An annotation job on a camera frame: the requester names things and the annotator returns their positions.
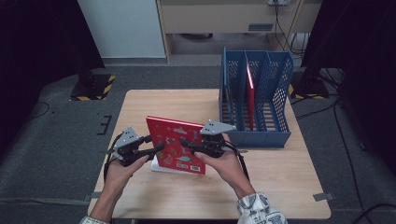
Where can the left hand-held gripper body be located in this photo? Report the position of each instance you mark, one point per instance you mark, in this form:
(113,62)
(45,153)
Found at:
(127,137)

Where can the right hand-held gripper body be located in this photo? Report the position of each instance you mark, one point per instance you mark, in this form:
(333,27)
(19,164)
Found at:
(214,127)

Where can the red illustrated book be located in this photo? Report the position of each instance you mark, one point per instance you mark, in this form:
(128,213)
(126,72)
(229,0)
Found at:
(174,130)
(251,105)

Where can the blue perforated file rack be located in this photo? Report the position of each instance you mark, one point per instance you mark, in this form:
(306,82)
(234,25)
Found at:
(255,140)

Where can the person's left hand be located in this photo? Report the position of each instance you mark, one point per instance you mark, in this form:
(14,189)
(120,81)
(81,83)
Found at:
(120,179)

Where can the person's right hand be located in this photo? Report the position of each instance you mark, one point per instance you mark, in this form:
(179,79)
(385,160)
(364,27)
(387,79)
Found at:
(229,168)

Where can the grey tape piece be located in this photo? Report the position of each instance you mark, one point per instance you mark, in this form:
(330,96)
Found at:
(92,196)
(323,197)

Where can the white panel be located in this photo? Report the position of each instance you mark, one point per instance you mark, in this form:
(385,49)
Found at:
(124,28)

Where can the beige cabinet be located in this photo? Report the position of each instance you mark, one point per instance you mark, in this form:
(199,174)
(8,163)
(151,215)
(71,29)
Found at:
(211,18)

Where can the white power strip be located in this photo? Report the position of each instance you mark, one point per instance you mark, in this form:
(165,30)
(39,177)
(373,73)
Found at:
(278,2)

